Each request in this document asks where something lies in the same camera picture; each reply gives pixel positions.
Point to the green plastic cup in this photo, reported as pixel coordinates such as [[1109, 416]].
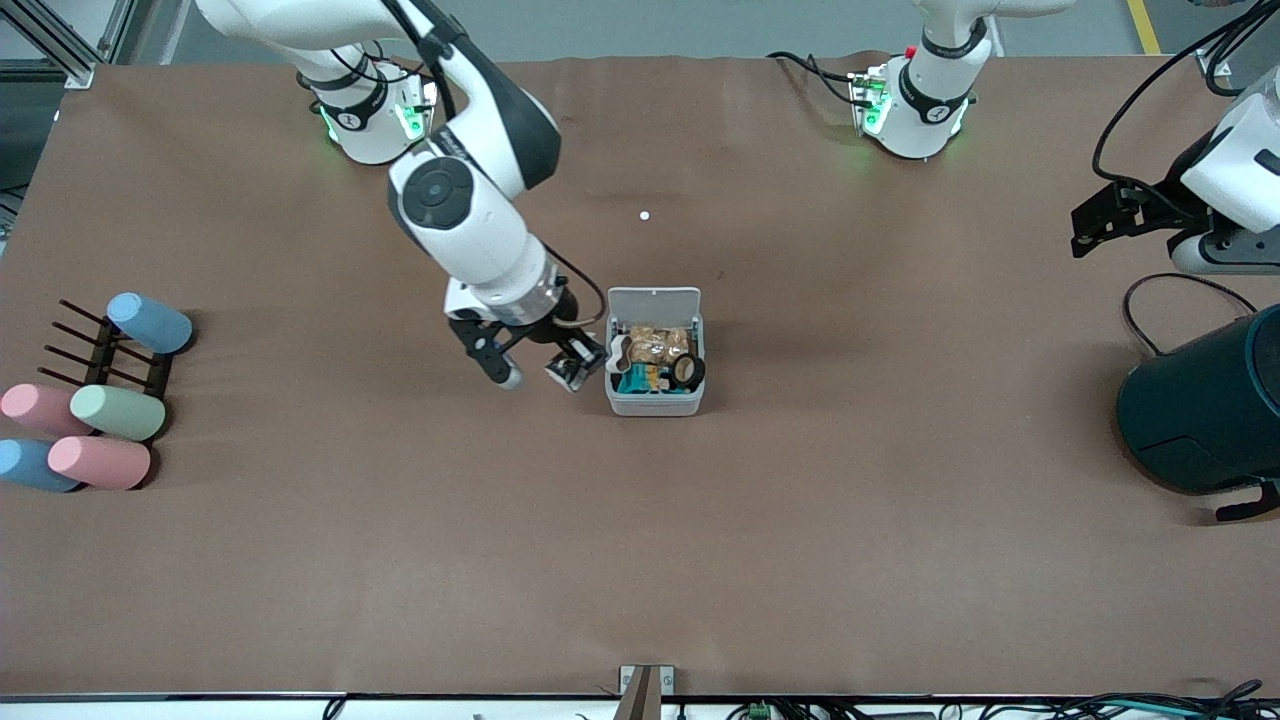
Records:
[[120, 412]]

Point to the black wrapper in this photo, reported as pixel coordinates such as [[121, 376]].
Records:
[[570, 375]]

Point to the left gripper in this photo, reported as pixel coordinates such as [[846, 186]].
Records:
[[1166, 207]]

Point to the brown paper table cover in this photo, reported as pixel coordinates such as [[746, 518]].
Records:
[[640, 560]]

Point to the black tape roll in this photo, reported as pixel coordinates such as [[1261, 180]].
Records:
[[687, 372]]

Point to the teal snack packet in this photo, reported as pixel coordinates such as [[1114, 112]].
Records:
[[640, 380]]

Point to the metal edge bracket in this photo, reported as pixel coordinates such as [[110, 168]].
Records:
[[645, 690]]

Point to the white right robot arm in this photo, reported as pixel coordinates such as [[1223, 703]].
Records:
[[470, 230]]

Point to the blue cup with round base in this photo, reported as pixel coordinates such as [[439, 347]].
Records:
[[150, 322]]

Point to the black cup drying rack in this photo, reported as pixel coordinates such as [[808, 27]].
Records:
[[158, 375]]

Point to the twisted white band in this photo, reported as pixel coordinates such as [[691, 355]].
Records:
[[620, 352]]

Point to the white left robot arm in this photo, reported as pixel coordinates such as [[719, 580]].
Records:
[[925, 100]]

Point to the dark teal round appliance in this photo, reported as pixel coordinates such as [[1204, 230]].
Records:
[[1200, 410]]

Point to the brown snack packet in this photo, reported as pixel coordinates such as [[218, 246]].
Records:
[[660, 345]]

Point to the white square trash bin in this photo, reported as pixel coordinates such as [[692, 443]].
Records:
[[655, 405]]

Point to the pink plastic cup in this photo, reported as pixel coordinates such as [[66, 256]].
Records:
[[40, 408], [100, 462]]

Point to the blue plastic cup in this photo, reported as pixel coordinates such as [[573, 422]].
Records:
[[30, 465]]

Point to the aluminium frame profile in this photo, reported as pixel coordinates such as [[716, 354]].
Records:
[[60, 50], [1215, 65]]

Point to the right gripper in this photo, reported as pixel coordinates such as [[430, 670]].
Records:
[[556, 319]]

